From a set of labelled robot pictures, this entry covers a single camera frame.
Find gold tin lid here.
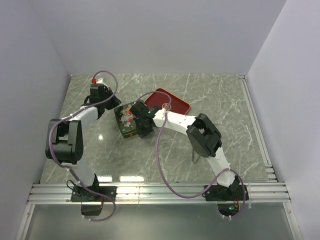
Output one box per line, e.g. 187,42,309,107
114,101,137,139

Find red rectangular tray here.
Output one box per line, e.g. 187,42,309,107
144,87,192,116

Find silver metal tongs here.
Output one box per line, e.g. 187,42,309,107
191,148,201,164

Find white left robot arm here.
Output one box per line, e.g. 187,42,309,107
45,83,121,202

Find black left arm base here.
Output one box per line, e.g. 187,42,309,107
70,185,117,217

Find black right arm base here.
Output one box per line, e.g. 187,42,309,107
202,184,249,220

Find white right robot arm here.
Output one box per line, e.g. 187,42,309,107
130,100,246,201

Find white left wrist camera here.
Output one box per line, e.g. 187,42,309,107
91,77,107,86

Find aluminium mounting rail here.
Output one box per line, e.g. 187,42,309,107
27,182,291,205

